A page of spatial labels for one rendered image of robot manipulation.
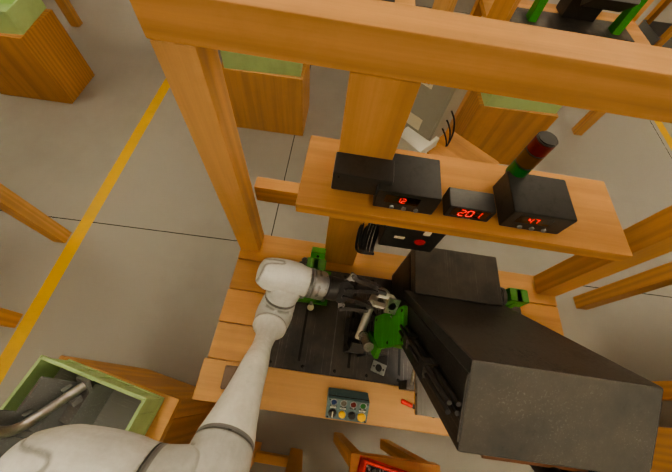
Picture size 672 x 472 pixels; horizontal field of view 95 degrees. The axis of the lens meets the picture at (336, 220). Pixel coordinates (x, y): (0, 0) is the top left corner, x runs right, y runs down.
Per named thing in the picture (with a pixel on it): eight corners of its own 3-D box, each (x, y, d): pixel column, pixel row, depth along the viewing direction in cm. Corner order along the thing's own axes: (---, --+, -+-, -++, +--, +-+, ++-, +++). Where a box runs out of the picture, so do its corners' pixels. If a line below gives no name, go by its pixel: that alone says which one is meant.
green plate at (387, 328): (393, 353, 110) (428, 348, 92) (372, 349, 108) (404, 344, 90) (394, 320, 116) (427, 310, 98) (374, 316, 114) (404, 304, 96)
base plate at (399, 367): (534, 405, 121) (537, 405, 119) (256, 365, 119) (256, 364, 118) (516, 300, 142) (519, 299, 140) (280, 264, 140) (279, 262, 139)
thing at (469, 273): (459, 326, 132) (504, 307, 102) (389, 316, 131) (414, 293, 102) (456, 285, 141) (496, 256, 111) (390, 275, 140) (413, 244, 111)
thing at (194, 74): (555, 297, 145) (904, 162, 61) (240, 249, 142) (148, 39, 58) (551, 278, 149) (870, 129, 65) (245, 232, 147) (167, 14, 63)
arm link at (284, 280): (312, 258, 97) (300, 289, 103) (264, 245, 93) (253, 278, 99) (313, 280, 88) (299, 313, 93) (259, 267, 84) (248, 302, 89)
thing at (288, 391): (568, 451, 126) (598, 458, 113) (202, 399, 123) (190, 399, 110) (560, 411, 133) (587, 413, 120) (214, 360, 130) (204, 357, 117)
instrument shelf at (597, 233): (620, 262, 84) (634, 256, 81) (295, 212, 83) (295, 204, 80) (593, 188, 97) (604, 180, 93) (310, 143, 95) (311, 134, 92)
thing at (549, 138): (548, 160, 74) (561, 147, 71) (527, 157, 74) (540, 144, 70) (543, 145, 77) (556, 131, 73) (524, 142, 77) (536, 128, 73)
